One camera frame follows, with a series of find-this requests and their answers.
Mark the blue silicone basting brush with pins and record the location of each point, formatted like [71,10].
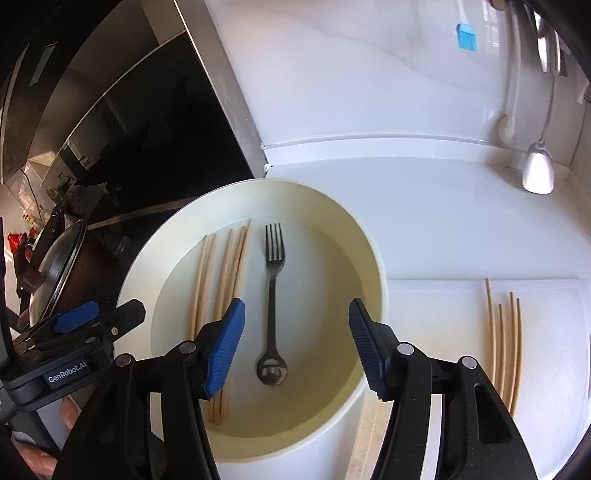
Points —
[466,37]

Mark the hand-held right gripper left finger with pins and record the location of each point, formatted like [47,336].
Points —
[224,350]

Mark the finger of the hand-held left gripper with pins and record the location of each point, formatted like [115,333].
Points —
[122,318]
[76,317]

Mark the white plastic cutting board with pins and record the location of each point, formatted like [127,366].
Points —
[438,323]

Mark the person's left hand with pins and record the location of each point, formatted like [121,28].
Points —
[69,413]

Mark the glass pot lid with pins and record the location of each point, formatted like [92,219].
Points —
[60,272]

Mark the metal fork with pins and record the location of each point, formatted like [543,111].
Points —
[273,300]

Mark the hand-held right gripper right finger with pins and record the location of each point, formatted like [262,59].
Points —
[369,350]

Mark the dark brown cooking pot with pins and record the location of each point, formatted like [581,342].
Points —
[97,277]

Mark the stainless steel spatula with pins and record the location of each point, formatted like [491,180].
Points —
[538,168]

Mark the white round bowl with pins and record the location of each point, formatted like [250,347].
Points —
[318,286]

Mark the black range hood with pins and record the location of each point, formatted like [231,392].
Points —
[138,115]

